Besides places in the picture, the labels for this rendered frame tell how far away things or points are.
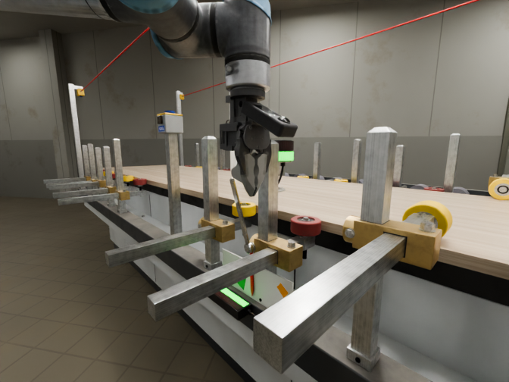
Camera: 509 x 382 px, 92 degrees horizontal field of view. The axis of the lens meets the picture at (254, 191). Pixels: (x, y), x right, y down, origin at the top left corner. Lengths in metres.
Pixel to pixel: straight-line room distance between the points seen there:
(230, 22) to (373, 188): 0.38
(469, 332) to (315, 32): 4.52
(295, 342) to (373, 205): 0.29
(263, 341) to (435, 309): 0.55
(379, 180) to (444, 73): 4.63
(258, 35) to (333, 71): 4.14
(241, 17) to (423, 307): 0.71
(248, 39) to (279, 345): 0.46
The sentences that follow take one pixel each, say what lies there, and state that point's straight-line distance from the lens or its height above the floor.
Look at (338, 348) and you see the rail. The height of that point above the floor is 0.70.
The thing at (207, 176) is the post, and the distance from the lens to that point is 0.76.
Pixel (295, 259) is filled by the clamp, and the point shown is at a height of 0.85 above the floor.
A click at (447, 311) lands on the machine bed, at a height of 0.74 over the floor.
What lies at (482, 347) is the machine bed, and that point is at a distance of 0.74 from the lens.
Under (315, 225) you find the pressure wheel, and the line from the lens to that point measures 0.64.
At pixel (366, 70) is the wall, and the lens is 4.72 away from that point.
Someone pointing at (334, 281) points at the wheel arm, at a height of 0.96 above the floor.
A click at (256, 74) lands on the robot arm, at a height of 1.22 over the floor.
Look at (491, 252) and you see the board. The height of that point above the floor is 0.90.
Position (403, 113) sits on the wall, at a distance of 4.74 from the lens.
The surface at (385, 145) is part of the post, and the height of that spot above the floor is 1.09.
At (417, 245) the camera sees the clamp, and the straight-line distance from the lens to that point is 0.43.
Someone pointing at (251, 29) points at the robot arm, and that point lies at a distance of 0.52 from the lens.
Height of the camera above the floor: 1.09
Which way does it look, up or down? 10 degrees down
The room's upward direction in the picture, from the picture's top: straight up
